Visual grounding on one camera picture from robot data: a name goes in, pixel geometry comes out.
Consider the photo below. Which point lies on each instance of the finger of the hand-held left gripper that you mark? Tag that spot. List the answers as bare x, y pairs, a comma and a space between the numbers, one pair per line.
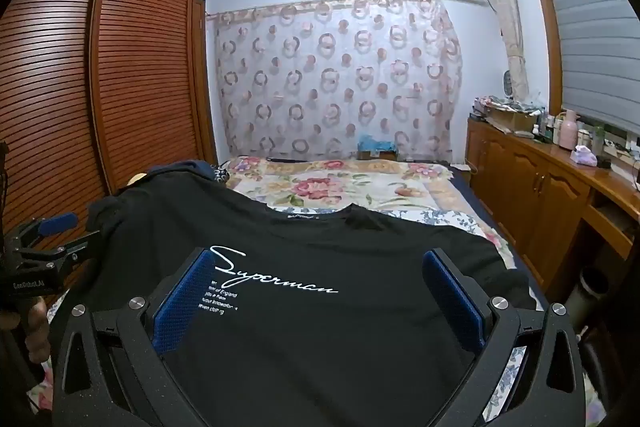
77, 246
57, 223

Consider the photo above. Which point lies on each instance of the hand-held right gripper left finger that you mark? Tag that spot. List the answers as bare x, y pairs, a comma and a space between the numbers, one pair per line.
180, 302

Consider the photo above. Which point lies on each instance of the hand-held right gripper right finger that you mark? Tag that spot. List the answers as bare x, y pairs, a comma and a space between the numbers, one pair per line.
457, 307

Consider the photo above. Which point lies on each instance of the black printed t-shirt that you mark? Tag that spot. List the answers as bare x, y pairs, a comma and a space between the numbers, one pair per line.
310, 342

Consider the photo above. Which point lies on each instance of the person's left forearm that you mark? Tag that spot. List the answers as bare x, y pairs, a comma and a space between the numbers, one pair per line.
15, 362

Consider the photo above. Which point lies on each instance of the person's left hand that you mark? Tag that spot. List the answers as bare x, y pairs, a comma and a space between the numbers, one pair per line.
37, 327

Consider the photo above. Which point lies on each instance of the blue floral bed sheet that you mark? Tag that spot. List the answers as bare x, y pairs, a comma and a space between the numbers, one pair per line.
467, 222

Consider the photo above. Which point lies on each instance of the yellow soft object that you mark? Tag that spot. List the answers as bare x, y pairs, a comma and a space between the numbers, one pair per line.
136, 180

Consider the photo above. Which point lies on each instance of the navy blue garment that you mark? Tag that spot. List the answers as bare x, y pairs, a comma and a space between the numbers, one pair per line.
195, 168

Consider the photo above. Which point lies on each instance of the wooden sideboard cabinet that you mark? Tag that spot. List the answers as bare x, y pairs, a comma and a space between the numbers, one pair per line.
525, 189

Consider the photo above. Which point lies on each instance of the grey waste bin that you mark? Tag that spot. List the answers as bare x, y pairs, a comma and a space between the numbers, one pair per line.
592, 294

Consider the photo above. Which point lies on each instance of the wooden louvered wardrobe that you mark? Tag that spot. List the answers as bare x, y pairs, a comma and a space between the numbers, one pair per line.
125, 82

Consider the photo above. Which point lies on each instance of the small cardboard box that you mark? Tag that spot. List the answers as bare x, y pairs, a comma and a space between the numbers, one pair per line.
377, 155

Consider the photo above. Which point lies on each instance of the blue plastic bag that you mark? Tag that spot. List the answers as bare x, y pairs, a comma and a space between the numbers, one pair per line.
377, 143

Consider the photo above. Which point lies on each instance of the purple pouch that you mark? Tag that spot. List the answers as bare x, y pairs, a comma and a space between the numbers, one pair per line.
584, 156

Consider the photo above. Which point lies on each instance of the cluttered cardboard box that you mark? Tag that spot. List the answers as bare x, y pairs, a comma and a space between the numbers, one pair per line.
505, 113

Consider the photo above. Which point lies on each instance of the small dark bottle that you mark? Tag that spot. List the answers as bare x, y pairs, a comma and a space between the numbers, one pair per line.
550, 129

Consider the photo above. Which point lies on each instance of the pink bottle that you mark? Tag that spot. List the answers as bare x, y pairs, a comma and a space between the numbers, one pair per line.
568, 131

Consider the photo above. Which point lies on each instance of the green jar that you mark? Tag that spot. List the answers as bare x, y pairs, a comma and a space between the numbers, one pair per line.
598, 143

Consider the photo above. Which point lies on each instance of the small desk fan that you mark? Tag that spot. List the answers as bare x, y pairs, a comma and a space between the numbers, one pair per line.
509, 85

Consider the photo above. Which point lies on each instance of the circle patterned sheer curtain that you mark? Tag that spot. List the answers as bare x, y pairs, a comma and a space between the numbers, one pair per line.
340, 77

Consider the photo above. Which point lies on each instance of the beige tied curtain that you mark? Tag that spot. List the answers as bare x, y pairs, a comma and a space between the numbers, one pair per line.
511, 27

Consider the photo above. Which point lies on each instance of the grey window blind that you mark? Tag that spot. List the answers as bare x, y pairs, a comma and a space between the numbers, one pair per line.
592, 32

